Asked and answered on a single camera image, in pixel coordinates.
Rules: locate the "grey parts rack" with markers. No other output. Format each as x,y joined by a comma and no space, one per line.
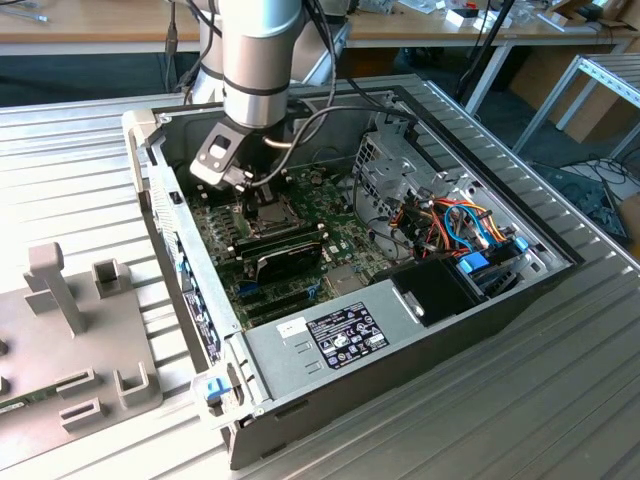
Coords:
60,350

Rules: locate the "open black PC case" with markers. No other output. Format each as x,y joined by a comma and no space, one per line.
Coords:
450,350

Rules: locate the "black slanted pole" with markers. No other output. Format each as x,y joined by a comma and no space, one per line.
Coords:
495,30

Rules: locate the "black graphics card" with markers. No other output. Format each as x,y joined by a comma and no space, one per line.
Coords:
290,260

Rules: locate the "silver coin battery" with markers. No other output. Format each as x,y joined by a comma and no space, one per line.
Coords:
316,176

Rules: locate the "grey power supply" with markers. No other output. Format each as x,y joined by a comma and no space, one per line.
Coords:
290,375

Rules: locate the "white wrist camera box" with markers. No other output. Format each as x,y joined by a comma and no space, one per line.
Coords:
215,150

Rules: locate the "CPU socket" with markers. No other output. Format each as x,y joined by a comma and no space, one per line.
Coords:
250,226

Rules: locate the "blue case latch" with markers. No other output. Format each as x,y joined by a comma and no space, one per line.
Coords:
215,389

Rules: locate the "thin metal locking lever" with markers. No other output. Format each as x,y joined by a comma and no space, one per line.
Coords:
237,200

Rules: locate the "green motherboard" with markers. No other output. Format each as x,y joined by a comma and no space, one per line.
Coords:
335,227

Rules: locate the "green RAM stick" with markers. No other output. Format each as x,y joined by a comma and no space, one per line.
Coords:
37,396
278,241

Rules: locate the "silver chipset heat sink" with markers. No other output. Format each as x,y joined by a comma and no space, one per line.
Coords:
344,281

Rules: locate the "blue disk carrier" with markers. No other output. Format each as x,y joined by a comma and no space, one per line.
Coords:
472,263

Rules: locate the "large brown cardboard box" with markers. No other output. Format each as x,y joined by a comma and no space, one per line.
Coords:
545,75

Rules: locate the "small white box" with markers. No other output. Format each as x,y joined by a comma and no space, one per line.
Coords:
457,17

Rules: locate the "small brown cardboard box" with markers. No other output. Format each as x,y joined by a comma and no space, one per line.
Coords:
631,220

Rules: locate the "aluminium frame table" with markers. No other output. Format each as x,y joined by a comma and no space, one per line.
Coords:
620,75

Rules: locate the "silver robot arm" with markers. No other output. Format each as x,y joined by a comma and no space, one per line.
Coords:
260,60

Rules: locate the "metal drive cage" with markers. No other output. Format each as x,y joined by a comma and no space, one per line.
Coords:
390,170

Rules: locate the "black expansion slot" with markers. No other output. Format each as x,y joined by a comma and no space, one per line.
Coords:
282,309
280,298

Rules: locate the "light wooden desk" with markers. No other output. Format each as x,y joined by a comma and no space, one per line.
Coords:
440,31

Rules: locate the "silver CPU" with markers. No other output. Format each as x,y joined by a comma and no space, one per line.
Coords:
274,216

